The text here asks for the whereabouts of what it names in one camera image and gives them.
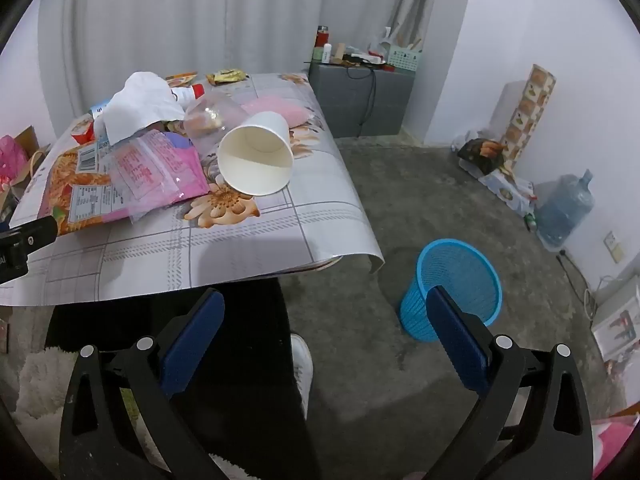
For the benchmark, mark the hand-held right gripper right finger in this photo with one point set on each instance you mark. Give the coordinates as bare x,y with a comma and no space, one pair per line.
457,340

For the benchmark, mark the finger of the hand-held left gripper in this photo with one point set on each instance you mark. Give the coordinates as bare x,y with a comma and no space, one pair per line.
35,235

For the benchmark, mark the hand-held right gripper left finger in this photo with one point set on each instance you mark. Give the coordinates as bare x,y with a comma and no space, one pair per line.
192,345

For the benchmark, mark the orange noodle packet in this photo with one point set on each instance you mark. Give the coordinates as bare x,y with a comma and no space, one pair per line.
75,185

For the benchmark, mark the blue mesh wastebasket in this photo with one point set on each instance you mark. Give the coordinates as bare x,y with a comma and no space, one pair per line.
450,270

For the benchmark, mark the red white packet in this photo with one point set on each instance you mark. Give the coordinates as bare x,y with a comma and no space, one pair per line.
82,132

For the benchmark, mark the clear pink printed bag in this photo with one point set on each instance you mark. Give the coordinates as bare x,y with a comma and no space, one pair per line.
140,170

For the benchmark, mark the blue white packet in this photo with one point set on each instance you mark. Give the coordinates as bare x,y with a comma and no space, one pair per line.
98,109

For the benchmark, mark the magenta purple packet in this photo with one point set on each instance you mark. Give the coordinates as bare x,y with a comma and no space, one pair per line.
192,180

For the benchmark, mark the white paper cup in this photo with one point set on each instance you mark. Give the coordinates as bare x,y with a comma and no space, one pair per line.
257,160

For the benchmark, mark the white bottle red cap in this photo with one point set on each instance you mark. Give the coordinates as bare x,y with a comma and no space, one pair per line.
187,94

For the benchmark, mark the clear plastic cup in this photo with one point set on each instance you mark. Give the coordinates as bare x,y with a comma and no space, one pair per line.
215,110

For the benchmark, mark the pale pink packet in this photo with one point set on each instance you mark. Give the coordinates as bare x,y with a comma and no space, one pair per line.
280,107

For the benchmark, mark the pink plastic bag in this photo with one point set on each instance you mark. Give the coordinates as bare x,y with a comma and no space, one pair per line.
10,155

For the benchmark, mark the cardboard box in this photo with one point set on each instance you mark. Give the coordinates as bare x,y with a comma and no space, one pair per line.
30,142

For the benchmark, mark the white shoe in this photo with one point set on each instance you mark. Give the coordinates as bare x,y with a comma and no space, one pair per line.
302,365

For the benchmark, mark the floral tablecloth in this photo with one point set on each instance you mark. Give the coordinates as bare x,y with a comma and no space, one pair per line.
250,240

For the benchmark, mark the white fluffy cushion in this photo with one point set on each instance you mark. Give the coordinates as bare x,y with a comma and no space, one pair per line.
40,385

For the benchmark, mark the green can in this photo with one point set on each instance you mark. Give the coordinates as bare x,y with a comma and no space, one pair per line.
530,220

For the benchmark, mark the white water dispenser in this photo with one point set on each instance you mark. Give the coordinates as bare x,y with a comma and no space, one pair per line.
617,320

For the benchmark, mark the blue water jug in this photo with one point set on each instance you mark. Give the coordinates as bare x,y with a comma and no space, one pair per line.
565,207

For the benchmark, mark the pink cloth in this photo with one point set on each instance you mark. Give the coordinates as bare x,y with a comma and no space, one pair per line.
615,445

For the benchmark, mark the crumpled white plastic bag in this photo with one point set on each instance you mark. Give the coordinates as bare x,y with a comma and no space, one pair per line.
465,140

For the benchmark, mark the orange snack packet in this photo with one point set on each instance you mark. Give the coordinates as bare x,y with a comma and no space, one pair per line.
181,78

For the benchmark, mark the yellow green snack packet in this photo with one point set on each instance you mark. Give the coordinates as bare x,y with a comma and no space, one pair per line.
227,76

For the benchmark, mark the grey cabinet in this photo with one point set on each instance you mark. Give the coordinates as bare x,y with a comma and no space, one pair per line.
357,105

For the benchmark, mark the white curtain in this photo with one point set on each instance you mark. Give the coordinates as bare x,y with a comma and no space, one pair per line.
200,20

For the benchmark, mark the white power strip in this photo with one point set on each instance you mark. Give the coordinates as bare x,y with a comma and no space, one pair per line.
367,57

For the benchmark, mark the wooden block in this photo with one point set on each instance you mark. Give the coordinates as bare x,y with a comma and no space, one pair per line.
340,52

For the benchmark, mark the small white roll-on bottle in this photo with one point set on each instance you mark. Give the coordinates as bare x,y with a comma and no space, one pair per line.
327,54

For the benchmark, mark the red thermos bottle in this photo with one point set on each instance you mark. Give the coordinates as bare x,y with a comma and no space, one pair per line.
321,37

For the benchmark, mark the wall socket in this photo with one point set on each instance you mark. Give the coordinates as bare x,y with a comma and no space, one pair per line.
612,247

